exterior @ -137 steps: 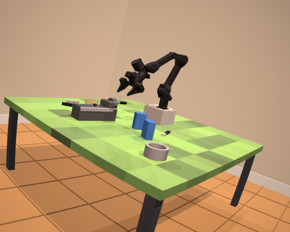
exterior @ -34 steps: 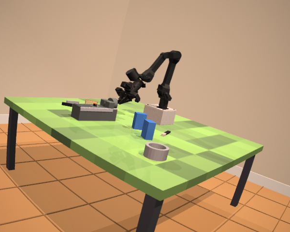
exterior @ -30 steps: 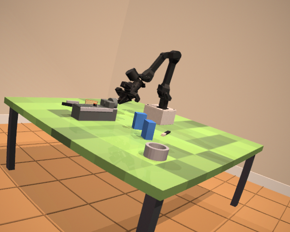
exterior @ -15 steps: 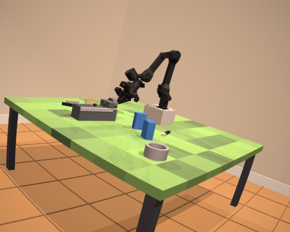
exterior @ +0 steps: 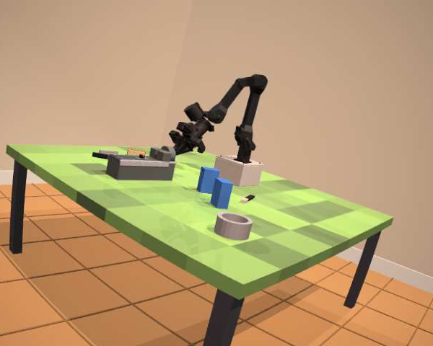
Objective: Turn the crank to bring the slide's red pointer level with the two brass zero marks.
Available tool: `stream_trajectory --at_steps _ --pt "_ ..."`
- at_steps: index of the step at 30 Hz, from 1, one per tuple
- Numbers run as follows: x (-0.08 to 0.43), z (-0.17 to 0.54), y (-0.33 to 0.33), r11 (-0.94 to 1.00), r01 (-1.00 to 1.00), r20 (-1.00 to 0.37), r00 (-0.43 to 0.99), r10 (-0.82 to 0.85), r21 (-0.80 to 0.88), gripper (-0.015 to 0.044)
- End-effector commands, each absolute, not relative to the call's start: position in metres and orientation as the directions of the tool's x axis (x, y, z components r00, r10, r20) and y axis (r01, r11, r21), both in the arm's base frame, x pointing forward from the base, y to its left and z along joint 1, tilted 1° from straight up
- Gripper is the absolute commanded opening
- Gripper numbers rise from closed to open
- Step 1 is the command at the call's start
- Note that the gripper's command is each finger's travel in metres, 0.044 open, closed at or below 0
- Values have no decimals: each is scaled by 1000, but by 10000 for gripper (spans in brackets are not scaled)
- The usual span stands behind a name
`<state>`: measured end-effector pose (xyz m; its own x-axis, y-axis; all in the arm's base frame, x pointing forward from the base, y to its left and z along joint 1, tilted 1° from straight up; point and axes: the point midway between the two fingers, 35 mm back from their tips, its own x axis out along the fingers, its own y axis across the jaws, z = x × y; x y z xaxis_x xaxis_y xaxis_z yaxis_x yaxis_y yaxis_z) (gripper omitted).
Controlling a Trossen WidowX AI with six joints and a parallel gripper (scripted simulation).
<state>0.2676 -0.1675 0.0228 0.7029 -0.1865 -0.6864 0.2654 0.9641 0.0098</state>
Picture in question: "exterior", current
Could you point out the grey hollow cylinder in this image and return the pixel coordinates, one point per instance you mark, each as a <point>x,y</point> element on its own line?
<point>233,226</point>

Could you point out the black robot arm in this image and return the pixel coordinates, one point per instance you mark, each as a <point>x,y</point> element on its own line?
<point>216,115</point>

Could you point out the blue rectangular block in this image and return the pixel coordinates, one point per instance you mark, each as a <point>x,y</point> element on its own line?
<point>221,193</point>
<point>206,179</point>

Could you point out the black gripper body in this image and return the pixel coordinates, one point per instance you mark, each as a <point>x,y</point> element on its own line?
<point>195,140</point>

